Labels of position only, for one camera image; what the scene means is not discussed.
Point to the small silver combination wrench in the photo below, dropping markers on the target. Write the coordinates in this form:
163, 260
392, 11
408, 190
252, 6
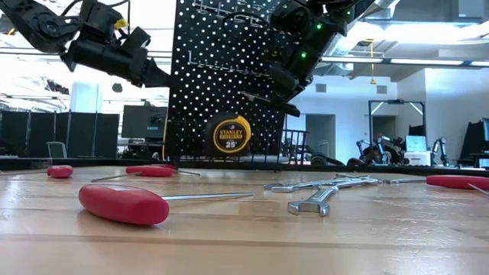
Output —
351, 176

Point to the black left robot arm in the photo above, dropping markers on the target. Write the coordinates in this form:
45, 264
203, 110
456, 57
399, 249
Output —
42, 24

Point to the black aluminium table frame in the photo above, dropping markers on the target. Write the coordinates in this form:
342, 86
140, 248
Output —
95, 163

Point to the black metal pegboard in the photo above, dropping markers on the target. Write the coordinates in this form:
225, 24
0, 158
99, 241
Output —
202, 95

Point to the black background station frame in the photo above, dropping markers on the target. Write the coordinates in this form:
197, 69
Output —
397, 101

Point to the background laptop screen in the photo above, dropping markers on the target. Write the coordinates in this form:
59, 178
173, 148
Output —
415, 143

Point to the black background robot arm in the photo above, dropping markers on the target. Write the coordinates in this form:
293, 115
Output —
442, 147
372, 153

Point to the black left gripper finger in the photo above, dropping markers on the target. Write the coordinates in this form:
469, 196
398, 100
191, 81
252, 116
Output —
158, 76
137, 37

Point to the long ceiling light strip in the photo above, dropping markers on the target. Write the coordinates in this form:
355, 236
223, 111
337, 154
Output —
351, 60
426, 62

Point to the gray office chair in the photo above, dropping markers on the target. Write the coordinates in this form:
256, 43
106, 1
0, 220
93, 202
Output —
56, 151

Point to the gray wall vent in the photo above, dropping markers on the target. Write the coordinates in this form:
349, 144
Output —
382, 89
321, 88

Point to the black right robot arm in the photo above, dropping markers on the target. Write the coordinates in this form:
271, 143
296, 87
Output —
305, 42

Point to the yellow black tape measure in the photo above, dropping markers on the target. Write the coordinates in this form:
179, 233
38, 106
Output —
229, 135

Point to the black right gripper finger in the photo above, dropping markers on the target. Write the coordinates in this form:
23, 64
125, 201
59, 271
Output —
283, 92

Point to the black headphones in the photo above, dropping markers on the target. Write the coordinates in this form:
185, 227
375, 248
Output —
317, 159

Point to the white box device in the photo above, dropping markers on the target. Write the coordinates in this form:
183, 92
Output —
418, 159

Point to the black ceiling dome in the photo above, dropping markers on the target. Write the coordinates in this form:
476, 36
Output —
117, 88

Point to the black computer monitor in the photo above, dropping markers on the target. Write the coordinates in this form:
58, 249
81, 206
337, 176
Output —
143, 122

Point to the black office partition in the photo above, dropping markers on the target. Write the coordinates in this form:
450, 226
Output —
84, 133

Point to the large black background monitor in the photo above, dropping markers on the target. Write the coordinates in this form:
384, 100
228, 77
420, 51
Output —
475, 143

